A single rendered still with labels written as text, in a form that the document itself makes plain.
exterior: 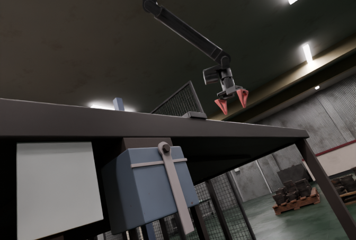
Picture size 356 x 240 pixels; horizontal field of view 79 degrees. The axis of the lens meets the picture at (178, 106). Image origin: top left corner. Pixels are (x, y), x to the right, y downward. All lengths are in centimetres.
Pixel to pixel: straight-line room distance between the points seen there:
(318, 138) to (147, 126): 1118
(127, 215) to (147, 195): 5
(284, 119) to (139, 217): 1146
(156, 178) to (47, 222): 17
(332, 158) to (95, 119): 886
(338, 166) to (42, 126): 896
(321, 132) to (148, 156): 1123
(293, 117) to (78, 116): 1146
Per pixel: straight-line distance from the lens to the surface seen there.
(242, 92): 95
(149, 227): 286
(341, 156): 908
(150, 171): 39
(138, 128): 43
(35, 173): 34
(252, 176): 1207
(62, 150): 36
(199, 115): 61
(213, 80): 100
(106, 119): 41
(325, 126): 1154
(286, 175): 1056
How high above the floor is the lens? 72
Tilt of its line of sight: 24 degrees up
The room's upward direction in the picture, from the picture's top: 20 degrees counter-clockwise
